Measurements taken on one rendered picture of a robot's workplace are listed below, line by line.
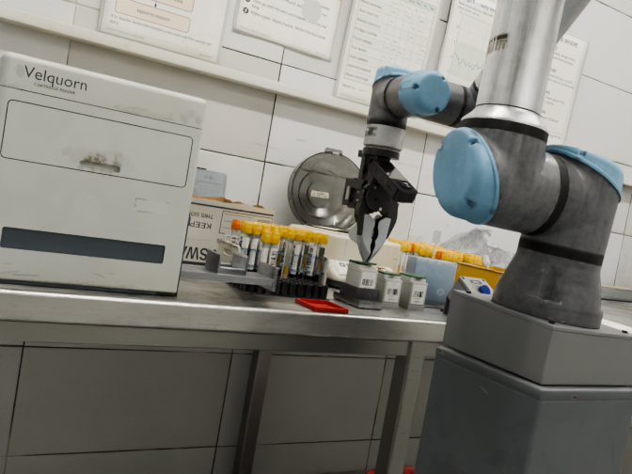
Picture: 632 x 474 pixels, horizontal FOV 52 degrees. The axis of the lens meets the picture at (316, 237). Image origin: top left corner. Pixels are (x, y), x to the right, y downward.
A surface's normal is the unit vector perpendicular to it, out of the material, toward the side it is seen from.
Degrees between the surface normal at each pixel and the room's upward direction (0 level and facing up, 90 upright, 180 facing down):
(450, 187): 95
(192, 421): 90
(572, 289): 74
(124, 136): 90
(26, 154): 90
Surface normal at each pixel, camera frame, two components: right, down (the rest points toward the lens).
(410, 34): 0.47, 0.18
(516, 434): -0.85, -0.12
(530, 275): -0.61, -0.39
